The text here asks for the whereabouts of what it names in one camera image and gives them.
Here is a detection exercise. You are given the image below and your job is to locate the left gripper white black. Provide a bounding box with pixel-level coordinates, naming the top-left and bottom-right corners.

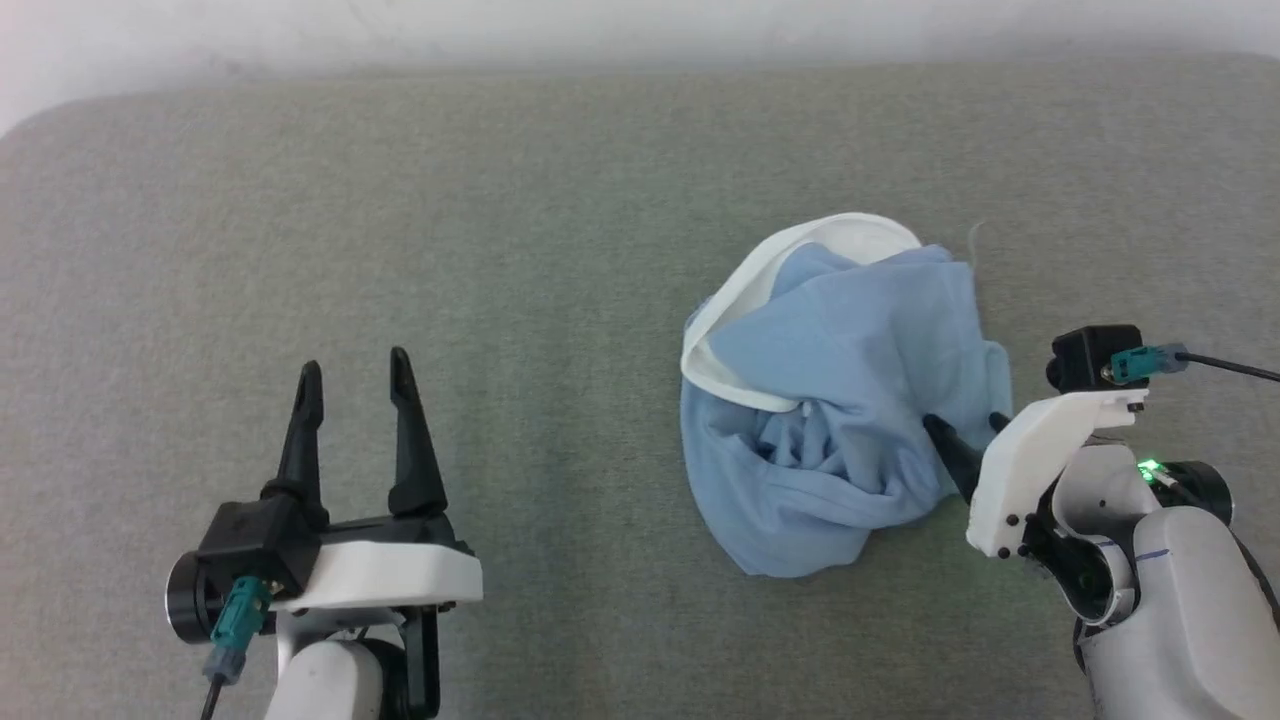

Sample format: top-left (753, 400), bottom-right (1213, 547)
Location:
top-left (165, 346), bottom-right (484, 720)

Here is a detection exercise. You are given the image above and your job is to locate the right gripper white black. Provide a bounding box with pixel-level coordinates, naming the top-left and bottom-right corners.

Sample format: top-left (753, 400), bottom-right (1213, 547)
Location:
top-left (921, 388), bottom-right (1149, 561)

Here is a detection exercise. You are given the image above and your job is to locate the light blue garment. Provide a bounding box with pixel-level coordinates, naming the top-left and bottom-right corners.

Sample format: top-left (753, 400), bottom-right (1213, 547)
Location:
top-left (680, 212), bottom-right (1014, 579)

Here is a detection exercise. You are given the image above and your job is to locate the left camera black cable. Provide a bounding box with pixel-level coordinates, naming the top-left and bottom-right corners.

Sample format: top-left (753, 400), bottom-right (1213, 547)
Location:
top-left (200, 576), bottom-right (273, 720)

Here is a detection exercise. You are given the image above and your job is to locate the camera black cable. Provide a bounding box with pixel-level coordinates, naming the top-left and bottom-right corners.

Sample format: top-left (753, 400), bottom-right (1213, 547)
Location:
top-left (1108, 343), bottom-right (1280, 387)
top-left (200, 576), bottom-right (273, 720)

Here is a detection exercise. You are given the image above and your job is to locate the right camera black cable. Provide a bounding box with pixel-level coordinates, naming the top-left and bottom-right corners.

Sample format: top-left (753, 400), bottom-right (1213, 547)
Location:
top-left (1108, 343), bottom-right (1280, 387)

